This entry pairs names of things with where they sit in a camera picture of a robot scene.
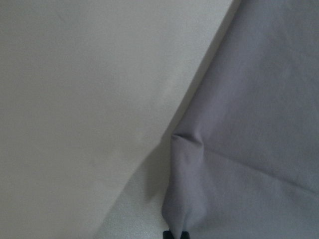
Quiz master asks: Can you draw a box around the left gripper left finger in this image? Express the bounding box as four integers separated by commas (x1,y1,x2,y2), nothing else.
162,231,174,239

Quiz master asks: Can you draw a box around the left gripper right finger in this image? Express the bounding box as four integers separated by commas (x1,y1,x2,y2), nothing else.
180,231,190,239

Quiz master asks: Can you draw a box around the brown t-shirt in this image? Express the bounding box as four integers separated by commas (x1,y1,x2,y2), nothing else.
162,0,319,239

